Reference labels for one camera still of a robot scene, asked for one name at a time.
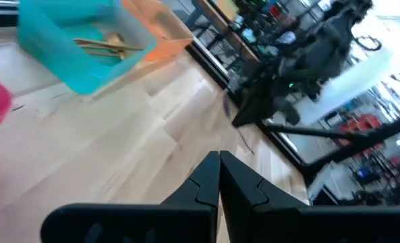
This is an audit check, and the gold spoon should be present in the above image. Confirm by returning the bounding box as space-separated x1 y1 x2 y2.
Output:
73 30 145 52
84 49 130 61

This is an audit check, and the red chair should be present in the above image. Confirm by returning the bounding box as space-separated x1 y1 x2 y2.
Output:
337 113 388 136

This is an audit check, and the wooden background table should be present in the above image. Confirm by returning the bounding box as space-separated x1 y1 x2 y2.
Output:
192 0 260 63

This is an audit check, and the pale blue board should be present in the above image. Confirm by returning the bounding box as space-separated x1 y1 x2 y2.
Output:
316 47 395 115

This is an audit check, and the teal plastic bin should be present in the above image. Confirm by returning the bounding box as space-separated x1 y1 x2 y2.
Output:
16 0 159 96

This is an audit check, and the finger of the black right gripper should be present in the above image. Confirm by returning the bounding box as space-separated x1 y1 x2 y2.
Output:
235 103 275 128
232 99 261 126

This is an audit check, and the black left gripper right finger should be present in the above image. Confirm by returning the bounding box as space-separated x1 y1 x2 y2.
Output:
219 151 400 243

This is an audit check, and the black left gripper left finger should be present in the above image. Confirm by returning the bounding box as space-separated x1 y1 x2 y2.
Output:
40 151 221 243

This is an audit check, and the orange plastic bin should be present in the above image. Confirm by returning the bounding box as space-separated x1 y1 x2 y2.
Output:
121 0 194 62

